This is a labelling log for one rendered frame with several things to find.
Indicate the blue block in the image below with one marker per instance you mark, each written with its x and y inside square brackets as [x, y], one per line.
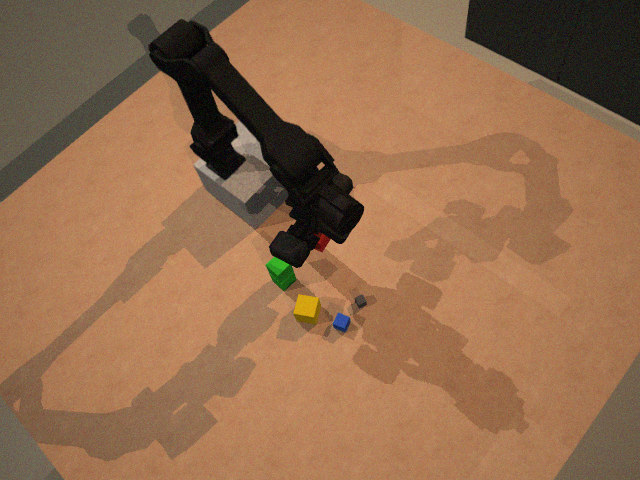
[341, 322]

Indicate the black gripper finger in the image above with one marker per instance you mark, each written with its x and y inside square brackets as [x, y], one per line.
[313, 244]

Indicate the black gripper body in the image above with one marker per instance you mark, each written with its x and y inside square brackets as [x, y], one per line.
[294, 249]

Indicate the red block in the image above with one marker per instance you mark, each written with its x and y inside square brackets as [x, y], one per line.
[322, 243]

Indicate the green block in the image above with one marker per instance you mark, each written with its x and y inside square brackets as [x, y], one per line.
[279, 269]
[286, 283]

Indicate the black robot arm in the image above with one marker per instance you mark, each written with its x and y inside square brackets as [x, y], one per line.
[292, 154]

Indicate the yellow cube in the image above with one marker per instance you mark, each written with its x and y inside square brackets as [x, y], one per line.
[307, 309]

